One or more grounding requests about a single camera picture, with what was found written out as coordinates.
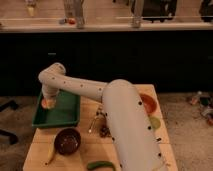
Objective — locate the metal spoon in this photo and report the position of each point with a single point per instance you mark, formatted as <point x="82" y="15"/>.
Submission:
<point x="98" y="113"/>

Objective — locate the orange bowl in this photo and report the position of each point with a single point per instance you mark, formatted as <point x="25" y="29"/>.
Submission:
<point x="149" y="103"/>

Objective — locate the orange red apple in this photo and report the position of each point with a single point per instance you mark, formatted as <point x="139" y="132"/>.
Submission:
<point x="47" y="107"/>

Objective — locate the green plastic cup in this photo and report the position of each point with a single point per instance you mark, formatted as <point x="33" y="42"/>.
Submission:
<point x="155" y="123"/>

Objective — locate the small red background object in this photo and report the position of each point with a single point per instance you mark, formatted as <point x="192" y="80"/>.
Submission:
<point x="71" y="21"/>

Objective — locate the green cucumber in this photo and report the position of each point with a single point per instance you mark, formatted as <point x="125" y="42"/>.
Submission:
<point x="100" y="164"/>

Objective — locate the green plastic tray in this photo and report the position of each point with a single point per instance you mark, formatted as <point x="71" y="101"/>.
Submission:
<point x="65" y="113"/>

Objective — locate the yellow banana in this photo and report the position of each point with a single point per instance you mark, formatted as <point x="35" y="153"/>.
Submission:
<point x="50" y="155"/>

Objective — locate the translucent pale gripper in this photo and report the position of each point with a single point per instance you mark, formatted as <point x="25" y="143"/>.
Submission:
<point x="48" y="102"/>

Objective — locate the dark purple bowl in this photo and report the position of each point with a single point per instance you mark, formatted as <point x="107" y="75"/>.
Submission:
<point x="67" y="141"/>

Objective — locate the bunch of dark grapes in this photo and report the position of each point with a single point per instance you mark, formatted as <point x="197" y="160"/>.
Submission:
<point x="104" y="131"/>

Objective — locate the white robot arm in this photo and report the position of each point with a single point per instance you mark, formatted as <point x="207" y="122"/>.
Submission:
<point x="133" y="135"/>

